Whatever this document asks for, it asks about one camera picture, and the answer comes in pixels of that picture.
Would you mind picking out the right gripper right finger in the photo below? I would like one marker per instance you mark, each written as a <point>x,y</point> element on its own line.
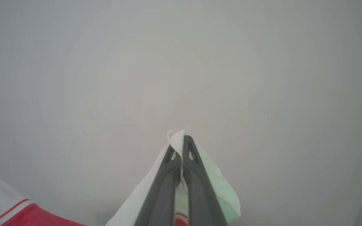
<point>200,194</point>

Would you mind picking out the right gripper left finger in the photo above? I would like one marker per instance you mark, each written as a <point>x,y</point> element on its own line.
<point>162,194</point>

